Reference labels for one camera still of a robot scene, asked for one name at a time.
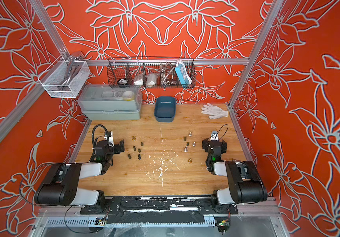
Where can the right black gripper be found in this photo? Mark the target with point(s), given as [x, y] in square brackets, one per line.
[206, 145]

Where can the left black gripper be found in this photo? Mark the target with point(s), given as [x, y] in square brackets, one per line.
[116, 147]

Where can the teal plastic storage box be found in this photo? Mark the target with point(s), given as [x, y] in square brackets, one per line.
[165, 109]

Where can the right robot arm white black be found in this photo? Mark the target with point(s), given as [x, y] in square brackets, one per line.
[244, 182]

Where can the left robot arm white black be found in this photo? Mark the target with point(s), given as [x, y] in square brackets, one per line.
[60, 186]

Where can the grey lidded storage container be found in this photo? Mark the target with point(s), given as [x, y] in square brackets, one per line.
[99, 102]

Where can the light blue box in basket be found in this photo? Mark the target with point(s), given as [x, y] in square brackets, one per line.
[182, 74]

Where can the white work glove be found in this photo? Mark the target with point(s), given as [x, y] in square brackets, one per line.
[214, 112]

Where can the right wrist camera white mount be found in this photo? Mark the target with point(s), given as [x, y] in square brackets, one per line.
[214, 136]

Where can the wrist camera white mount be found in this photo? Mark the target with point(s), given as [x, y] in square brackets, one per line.
[109, 138]
[214, 136]

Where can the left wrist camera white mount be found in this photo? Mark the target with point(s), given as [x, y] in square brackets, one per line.
[109, 138]

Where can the black wire wall basket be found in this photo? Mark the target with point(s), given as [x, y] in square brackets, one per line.
[147, 72]

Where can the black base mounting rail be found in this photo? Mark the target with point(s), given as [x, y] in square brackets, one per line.
[201, 209]

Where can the clear plastic wall bin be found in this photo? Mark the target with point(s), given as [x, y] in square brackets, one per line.
[66, 78]

